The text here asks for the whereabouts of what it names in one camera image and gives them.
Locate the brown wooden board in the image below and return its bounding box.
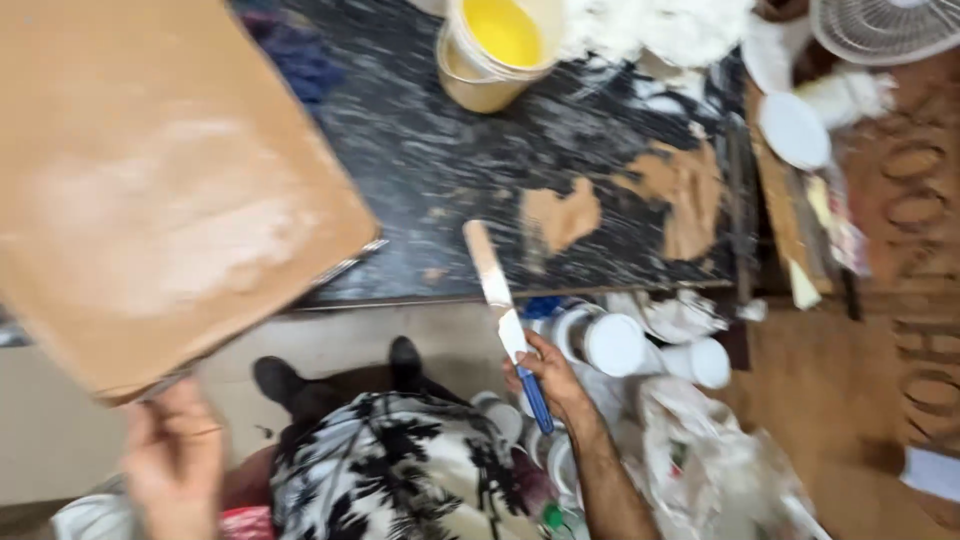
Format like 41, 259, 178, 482
0, 0, 382, 406

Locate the bucket of yellow paint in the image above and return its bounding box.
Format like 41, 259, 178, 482
436, 0, 565, 115

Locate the white container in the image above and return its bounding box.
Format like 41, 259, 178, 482
471, 390, 525, 445

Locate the person's right hand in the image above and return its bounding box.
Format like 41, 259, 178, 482
503, 329, 599, 432

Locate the carved brown wooden panel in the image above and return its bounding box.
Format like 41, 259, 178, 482
832, 52, 960, 459

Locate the white round lid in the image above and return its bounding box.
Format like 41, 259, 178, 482
757, 91, 832, 172

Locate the white table fan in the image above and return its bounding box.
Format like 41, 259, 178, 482
808, 0, 960, 67

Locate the person's black shoe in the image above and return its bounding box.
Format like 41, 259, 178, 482
252, 355, 310, 412
387, 335, 424, 395

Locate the blue cloth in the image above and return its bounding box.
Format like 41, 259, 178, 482
238, 7, 346, 106

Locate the white cotton waste heap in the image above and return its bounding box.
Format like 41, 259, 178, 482
558, 0, 757, 72

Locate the white cloth roll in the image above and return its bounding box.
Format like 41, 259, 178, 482
795, 67, 899, 130

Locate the white plastic jar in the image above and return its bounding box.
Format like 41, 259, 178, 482
660, 337, 732, 390
551, 303, 648, 379

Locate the heap of white plastic bags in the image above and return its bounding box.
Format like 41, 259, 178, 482
622, 375, 830, 540

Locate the blue-handled putty knife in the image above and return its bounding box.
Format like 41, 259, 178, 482
462, 219, 556, 436

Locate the black and white patterned shirt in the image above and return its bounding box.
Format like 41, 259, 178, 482
270, 391, 552, 540

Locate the person's left hand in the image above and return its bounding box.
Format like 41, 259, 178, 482
120, 377, 228, 540

